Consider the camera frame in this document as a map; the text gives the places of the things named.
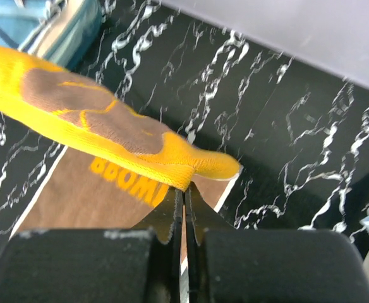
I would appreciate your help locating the blue beige patterned towel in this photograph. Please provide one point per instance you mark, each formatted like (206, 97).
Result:
(14, 26)

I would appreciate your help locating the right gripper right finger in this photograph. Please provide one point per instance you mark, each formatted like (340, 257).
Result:
(226, 264)

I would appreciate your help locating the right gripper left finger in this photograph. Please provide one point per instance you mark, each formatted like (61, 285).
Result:
(140, 264)

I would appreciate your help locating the black marble pattern mat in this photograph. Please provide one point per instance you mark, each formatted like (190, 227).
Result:
(300, 134)

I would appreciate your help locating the yellow bear towel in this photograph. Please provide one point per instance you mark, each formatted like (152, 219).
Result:
(119, 165)

